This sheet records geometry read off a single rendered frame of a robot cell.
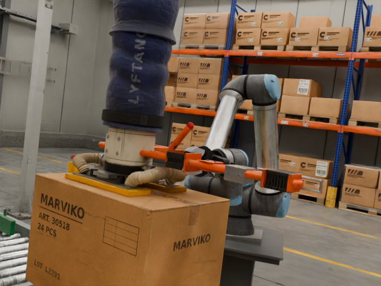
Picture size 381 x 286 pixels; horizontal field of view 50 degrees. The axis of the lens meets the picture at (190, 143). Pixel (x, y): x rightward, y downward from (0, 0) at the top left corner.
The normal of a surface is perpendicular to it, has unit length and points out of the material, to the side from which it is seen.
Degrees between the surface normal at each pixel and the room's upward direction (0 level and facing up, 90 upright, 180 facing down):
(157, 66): 68
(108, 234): 90
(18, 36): 90
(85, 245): 90
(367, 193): 90
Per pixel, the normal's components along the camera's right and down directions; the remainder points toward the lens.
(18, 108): 0.84, 0.14
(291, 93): -0.56, 0.03
